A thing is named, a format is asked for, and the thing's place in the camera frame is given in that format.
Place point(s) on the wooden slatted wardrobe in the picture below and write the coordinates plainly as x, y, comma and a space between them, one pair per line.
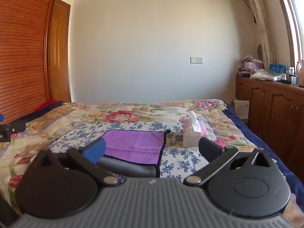
21, 52

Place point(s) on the red cloth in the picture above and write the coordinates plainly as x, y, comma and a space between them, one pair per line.
48, 102

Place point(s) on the white wall socket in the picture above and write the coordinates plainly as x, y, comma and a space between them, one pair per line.
200, 60

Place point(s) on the clear plastic bag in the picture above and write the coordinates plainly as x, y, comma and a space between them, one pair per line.
262, 75

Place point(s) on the patterned beige curtain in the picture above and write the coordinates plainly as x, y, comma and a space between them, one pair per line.
261, 21

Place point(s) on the dark cloth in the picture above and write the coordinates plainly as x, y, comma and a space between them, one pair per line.
38, 114

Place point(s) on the navy blue blanket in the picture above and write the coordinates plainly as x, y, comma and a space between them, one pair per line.
261, 137

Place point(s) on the stack of books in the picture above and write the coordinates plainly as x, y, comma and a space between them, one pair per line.
244, 72

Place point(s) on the wooden cabinet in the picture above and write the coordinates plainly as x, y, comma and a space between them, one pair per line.
280, 114

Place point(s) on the brown mesh swatter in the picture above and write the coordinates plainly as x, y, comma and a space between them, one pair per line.
260, 51

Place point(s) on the purple and grey towel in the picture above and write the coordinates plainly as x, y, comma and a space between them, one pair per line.
133, 144

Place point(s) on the white cardboard box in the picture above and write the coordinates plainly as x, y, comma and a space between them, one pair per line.
242, 109

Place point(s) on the pink and white tissue box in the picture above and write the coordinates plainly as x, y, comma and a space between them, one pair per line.
192, 140

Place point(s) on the blue box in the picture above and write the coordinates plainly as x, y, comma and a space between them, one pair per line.
276, 68

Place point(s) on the small white bottle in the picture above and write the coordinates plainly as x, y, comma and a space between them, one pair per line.
283, 77

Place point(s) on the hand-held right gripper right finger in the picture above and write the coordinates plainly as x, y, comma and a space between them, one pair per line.
209, 149

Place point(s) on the white wall switch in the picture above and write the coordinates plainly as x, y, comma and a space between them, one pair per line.
193, 60

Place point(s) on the pink jug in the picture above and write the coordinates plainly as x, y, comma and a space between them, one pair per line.
301, 72

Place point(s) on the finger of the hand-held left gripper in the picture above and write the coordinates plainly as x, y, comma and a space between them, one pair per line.
1, 118
16, 127

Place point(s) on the wooden door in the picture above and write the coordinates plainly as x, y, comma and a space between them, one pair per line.
58, 52

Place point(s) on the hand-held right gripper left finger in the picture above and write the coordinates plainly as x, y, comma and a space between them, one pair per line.
96, 150

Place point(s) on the pink tissue pack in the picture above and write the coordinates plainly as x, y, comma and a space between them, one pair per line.
253, 65

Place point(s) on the blue floral pillow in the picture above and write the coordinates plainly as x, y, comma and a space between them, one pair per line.
180, 161

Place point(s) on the wooden window frame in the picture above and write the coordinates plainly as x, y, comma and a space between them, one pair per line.
288, 28

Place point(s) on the crumpled plastic wrapper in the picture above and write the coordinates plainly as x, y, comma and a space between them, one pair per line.
249, 58

